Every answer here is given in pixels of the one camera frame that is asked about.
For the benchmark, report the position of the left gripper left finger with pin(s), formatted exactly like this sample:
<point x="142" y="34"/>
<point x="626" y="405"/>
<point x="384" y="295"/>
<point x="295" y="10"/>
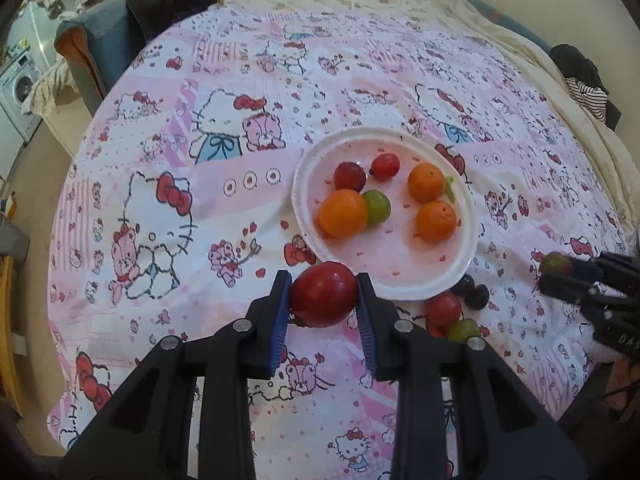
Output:
<point x="143" y="431"/>

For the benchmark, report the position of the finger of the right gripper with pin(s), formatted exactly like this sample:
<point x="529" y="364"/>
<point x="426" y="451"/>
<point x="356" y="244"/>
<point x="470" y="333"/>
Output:
<point x="571" y="290"/>
<point x="585" y="267"/>

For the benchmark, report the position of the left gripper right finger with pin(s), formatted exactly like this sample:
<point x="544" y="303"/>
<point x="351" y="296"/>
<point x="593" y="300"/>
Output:
<point x="462" y="413"/>

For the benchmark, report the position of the green grape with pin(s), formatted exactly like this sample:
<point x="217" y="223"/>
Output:
<point x="378" y="207"/>
<point x="556" y="263"/>

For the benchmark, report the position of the dark purple grape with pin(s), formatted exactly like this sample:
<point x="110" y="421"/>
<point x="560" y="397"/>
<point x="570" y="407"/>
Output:
<point x="464" y="286"/>
<point x="477" y="298"/>

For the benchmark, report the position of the red cherry tomato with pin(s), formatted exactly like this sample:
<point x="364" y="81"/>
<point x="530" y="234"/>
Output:
<point x="443" y="310"/>
<point x="384" y="167"/>

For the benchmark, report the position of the oval orange tangerine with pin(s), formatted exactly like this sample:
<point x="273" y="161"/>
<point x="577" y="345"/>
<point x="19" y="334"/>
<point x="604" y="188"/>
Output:
<point x="436" y="221"/>

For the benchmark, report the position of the large red tomato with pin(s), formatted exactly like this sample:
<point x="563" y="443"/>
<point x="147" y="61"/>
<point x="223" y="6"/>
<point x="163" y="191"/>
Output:
<point x="323" y="295"/>

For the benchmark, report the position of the small orange tangerine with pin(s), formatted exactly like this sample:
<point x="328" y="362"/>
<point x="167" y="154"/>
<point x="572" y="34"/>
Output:
<point x="343" y="214"/>

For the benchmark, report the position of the person's right hand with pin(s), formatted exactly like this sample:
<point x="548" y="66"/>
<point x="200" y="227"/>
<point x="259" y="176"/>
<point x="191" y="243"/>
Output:
<point x="622" y="391"/>

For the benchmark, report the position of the striped cloth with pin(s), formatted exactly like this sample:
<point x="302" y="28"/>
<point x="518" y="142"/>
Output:
<point x="593" y="99"/>

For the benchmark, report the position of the white pink plate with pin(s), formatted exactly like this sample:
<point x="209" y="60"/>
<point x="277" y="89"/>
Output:
<point x="399" y="263"/>

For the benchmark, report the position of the orange with green leaf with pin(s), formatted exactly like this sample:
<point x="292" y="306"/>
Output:
<point x="426" y="183"/>

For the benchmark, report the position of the black garment on bed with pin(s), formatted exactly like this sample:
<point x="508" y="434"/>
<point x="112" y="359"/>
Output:
<point x="572" y="63"/>

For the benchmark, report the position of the pink Hello Kitty blanket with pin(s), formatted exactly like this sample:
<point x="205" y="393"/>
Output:
<point x="176" y="214"/>

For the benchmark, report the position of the strawberry on plate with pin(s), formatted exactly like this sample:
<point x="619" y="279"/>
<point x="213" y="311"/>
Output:
<point x="349" y="176"/>

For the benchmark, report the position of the white washing machine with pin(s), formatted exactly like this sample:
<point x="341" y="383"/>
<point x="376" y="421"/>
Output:
<point x="19" y="73"/>

